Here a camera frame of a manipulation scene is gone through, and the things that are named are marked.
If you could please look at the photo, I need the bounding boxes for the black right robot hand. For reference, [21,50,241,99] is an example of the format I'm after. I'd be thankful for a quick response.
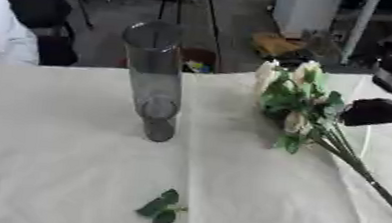
[336,95,392,131]

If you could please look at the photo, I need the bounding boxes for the white rose bouquet green stems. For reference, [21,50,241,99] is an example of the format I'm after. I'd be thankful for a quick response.
[242,56,392,223]

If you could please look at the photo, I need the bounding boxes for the clear glass cylinder vase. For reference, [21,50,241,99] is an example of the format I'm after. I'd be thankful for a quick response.
[113,18,189,145]

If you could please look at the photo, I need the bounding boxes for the brown bag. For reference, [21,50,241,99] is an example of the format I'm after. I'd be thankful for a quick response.
[250,30,316,62]

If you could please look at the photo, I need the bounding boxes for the white cabinet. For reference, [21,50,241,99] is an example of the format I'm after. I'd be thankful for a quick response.
[270,0,345,43]

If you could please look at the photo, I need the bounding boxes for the thin black pole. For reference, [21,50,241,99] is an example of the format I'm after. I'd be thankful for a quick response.
[197,0,230,74]

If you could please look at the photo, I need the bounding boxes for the red bin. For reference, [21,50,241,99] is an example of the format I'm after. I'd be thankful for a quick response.
[176,46,222,76]

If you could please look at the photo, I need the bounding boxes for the loose green leaf sprig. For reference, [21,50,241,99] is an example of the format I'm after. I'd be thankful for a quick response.
[132,185,192,223]

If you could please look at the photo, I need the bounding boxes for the person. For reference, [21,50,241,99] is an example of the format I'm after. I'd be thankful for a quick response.
[0,0,45,69]

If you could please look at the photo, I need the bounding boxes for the thin white cable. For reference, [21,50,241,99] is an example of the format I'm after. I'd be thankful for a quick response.
[357,123,377,160]

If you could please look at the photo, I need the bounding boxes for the white post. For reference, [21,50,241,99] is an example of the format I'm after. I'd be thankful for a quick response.
[338,0,384,68]

